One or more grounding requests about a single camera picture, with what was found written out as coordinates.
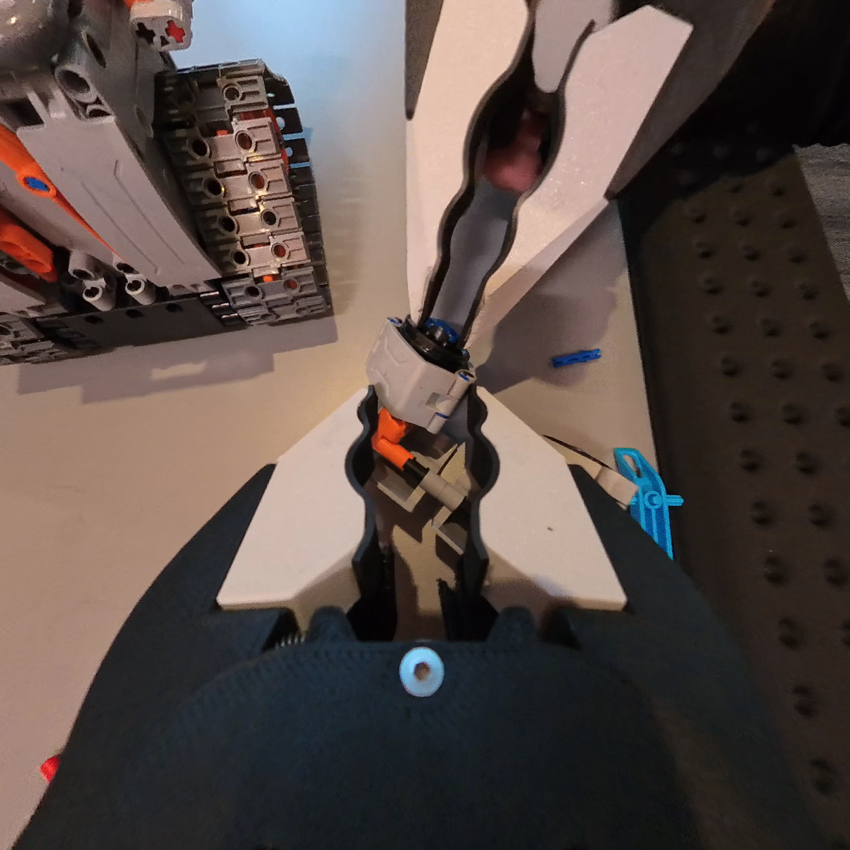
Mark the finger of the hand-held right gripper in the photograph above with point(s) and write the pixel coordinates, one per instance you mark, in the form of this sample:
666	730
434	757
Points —
597	133
445	99

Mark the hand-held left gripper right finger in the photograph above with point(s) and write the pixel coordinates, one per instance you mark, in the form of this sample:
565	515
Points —
551	531

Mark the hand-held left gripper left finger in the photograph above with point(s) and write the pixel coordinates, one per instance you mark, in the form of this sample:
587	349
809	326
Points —
292	531

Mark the grey wheel module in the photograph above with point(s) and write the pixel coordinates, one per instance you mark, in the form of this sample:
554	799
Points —
412	372

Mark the translucent blue round toy stud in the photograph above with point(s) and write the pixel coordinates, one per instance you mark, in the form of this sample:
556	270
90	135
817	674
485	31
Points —
438	327

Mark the person's right hand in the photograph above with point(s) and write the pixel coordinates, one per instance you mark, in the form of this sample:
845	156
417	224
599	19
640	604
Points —
518	156

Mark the small blue toy pin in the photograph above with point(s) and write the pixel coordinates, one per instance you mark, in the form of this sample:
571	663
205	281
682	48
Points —
576	358

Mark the black perforated mat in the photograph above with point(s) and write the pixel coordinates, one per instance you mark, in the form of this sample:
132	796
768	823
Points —
750	398

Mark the grey orange tracked toy robot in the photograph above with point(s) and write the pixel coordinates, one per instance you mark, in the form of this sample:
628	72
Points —
133	186

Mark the light blue toy frame piece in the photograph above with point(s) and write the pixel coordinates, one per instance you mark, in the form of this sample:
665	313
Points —
654	499

